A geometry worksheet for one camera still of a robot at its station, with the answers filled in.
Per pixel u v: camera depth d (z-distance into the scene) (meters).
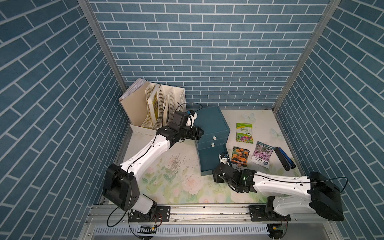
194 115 0.74
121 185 0.41
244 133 1.05
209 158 0.88
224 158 0.72
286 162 0.91
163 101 0.96
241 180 0.59
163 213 0.74
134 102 0.90
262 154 0.95
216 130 0.80
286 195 0.49
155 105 0.96
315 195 0.41
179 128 0.61
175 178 0.86
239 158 0.94
